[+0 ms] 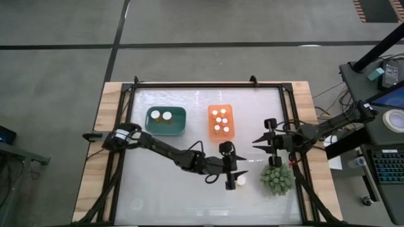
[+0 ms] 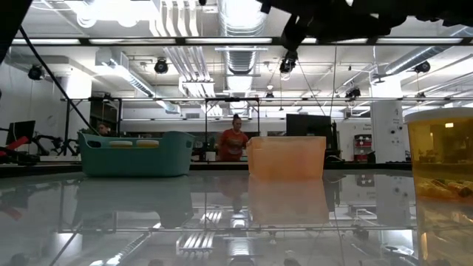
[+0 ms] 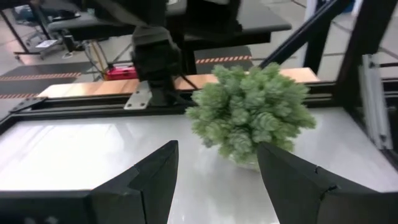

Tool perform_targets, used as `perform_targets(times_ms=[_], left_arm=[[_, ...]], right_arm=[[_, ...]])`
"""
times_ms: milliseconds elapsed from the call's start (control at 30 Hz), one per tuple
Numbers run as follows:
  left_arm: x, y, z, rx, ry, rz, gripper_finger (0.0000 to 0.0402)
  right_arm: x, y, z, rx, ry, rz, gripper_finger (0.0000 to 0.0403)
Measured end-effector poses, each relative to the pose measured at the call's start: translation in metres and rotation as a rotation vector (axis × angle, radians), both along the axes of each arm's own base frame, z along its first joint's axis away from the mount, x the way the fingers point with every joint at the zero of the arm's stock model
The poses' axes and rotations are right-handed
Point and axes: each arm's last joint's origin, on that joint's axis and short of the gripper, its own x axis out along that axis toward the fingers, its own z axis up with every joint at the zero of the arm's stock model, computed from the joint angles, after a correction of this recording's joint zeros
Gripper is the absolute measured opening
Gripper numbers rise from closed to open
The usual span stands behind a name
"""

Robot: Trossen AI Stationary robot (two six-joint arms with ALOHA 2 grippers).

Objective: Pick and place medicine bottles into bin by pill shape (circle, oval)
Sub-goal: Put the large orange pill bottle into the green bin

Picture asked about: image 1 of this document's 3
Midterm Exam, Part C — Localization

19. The green artificial plant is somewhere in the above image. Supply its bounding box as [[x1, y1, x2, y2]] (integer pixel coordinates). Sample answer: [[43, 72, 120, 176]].
[[259, 163, 297, 196]]

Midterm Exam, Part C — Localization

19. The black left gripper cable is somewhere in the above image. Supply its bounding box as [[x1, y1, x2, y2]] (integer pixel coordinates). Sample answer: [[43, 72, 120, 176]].
[[188, 140, 237, 185]]

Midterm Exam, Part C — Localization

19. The clear plastic bottle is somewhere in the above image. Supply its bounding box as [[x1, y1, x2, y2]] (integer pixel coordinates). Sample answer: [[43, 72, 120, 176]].
[[348, 156, 367, 168]]

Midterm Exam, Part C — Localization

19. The white paper sheet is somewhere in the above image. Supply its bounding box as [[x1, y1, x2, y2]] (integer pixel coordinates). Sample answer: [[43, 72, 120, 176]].
[[323, 135, 343, 171]]

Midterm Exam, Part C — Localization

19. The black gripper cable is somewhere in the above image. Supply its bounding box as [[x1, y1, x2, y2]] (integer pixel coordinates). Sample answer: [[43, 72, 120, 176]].
[[188, 140, 237, 185], [274, 118, 306, 139]]

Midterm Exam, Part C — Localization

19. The black monitor pole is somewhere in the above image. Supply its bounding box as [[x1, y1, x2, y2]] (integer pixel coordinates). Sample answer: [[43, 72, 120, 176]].
[[352, 21, 404, 73]]

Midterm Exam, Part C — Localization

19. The black metal table frame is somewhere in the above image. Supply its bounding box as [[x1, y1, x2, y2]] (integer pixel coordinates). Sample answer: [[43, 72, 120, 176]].
[[71, 75, 345, 227]]

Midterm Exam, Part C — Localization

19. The small teal box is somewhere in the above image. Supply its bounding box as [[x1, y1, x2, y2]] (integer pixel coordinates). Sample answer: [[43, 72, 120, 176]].
[[367, 67, 386, 81]]

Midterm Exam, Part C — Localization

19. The grey metal stand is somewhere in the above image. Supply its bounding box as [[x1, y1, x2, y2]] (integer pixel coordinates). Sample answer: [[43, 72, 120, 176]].
[[0, 141, 51, 227]]

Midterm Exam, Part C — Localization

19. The monitor with blue screen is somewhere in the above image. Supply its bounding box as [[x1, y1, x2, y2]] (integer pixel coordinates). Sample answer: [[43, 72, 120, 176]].
[[365, 82, 404, 110]]

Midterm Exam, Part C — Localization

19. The black mat striped edge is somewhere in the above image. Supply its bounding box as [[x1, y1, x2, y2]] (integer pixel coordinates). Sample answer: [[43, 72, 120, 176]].
[[352, 0, 399, 23]]

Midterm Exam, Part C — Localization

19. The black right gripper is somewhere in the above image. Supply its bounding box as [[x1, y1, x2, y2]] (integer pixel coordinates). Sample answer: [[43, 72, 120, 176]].
[[251, 119, 299, 168]]

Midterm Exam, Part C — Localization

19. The teal plastic bin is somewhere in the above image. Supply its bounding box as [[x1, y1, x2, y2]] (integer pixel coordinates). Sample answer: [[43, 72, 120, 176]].
[[145, 106, 187, 137]]

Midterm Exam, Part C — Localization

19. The orange plastic bin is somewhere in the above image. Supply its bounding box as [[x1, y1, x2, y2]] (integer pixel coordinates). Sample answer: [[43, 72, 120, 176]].
[[207, 104, 236, 141]]

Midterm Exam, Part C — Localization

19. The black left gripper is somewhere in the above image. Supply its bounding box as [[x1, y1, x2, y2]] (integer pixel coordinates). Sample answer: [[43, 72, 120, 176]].
[[197, 142, 249, 191]]

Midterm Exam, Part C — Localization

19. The black desktop device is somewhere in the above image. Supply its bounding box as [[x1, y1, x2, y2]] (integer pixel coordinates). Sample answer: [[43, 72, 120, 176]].
[[378, 59, 403, 89]]

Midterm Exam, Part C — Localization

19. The black desk leg beam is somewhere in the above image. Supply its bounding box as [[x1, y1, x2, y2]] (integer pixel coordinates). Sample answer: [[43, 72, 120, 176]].
[[324, 127, 372, 160]]

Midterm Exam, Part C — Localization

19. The white tape roll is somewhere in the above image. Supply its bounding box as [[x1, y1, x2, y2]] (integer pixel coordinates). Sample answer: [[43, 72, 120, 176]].
[[383, 108, 404, 133]]

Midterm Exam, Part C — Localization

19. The dark grey side desk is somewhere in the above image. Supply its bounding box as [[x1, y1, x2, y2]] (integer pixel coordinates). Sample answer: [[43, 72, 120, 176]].
[[339, 60, 404, 226]]

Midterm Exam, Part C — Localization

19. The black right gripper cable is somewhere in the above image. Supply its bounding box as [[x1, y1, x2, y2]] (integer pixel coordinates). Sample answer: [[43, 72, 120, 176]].
[[274, 118, 306, 139]]

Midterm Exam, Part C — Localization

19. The backlit black keyboard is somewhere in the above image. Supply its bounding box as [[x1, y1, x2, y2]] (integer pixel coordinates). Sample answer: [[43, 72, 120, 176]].
[[372, 149, 404, 185]]

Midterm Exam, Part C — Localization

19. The black device blue light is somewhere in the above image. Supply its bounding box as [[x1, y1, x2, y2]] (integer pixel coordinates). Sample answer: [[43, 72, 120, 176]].
[[0, 125, 17, 146]]

